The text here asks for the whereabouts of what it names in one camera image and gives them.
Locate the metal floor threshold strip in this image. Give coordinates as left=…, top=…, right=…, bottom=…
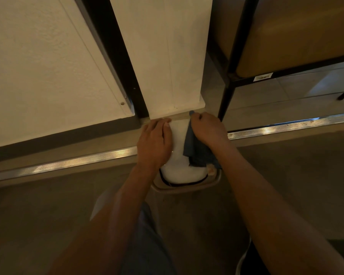
left=0, top=112, right=344, bottom=183

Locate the white sticker label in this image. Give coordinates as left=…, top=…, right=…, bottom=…
left=253, top=72, right=274, bottom=82

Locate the person's right black shoe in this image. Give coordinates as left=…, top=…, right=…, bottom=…
left=235, top=240, right=271, bottom=275

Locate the black wall post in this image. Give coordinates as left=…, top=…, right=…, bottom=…
left=73, top=0, right=149, bottom=119

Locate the person's right hand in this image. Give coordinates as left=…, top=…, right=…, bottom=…
left=189, top=111, right=231, bottom=151

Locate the grey baseboard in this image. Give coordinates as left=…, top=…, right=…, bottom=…
left=0, top=117, right=141, bottom=165

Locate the person's left hand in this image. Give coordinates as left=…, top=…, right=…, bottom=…
left=136, top=117, right=173, bottom=174

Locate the person's left forearm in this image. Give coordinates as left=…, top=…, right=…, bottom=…
left=47, top=164, right=161, bottom=275

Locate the dark blue cloth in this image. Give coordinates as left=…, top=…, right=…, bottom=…
left=183, top=110, right=222, bottom=169

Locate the brown bench with sticker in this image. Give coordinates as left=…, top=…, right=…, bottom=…
left=208, top=0, right=344, bottom=121

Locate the person's right forearm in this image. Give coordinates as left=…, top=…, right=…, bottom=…
left=217, top=141, right=344, bottom=275

